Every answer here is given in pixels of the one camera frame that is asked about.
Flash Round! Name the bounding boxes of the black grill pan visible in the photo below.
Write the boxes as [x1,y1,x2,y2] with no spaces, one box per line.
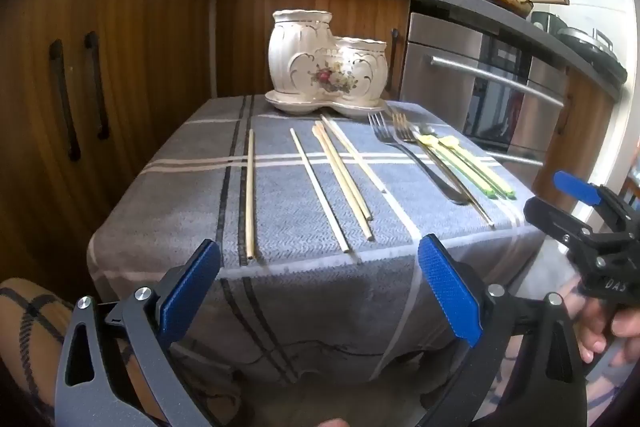
[530,11,629,84]

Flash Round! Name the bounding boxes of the grey striped tablecloth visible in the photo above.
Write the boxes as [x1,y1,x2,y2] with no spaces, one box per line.
[86,94,547,389]

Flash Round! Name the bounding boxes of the wide wooden cabinet door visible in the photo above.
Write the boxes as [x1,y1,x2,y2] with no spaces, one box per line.
[0,0,217,290]

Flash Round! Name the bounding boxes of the thin black cabinet handle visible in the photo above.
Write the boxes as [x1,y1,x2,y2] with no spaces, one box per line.
[389,28,401,88]

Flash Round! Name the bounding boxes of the gold fork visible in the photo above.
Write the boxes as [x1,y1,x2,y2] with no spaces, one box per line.
[391,112,496,228]

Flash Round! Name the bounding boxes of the person's right hand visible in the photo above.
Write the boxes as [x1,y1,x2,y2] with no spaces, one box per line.
[554,279,640,364]

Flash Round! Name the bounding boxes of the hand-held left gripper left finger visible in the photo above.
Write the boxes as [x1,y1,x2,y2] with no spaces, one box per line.
[54,238,222,427]

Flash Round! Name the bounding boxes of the person's plaid pants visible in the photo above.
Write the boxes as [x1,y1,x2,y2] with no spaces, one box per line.
[0,277,631,427]

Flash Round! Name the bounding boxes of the silver fork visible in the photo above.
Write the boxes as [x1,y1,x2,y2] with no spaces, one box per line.
[367,111,471,206]

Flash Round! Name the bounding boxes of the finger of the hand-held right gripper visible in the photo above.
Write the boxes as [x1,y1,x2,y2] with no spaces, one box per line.
[553,170,640,238]
[523,197,601,254]

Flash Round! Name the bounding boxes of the light wooden chopstick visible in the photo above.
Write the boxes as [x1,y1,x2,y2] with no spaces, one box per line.
[290,128,350,254]
[312,126,375,241]
[245,129,256,261]
[317,121,373,222]
[320,114,387,194]

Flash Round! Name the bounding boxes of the yellow tulip green-handled utensil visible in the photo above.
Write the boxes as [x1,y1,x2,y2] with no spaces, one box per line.
[439,136,517,198]
[417,134,501,200]

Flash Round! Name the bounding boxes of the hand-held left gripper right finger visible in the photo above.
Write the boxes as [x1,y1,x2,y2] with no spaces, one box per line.
[417,234,588,427]

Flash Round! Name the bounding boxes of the white floral ceramic utensil holder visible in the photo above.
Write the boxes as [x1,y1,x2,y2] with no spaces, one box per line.
[267,9,390,101]

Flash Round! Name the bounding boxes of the white ceramic tray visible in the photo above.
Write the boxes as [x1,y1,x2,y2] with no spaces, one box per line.
[264,89,389,117]

